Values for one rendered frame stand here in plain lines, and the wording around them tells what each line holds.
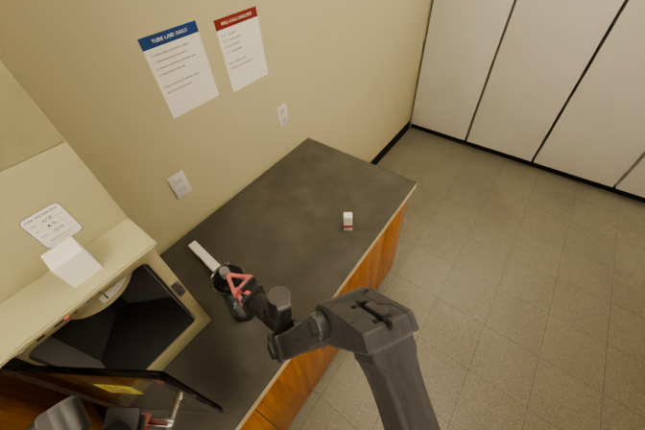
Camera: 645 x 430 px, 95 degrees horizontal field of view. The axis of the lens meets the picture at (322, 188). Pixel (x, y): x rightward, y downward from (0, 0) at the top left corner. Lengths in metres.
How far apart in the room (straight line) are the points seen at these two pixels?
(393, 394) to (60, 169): 0.61
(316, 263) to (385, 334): 0.86
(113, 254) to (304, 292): 0.67
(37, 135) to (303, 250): 0.91
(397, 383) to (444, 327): 1.83
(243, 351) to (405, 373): 0.80
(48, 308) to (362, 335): 0.54
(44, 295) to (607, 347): 2.60
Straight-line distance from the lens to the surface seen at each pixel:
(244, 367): 1.12
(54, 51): 1.08
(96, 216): 0.74
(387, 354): 0.38
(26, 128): 0.64
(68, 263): 0.67
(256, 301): 0.86
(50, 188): 0.69
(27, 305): 0.74
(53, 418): 0.74
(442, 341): 2.17
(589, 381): 2.45
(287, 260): 1.24
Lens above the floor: 1.98
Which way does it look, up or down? 45 degrees down
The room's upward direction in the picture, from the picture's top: 4 degrees counter-clockwise
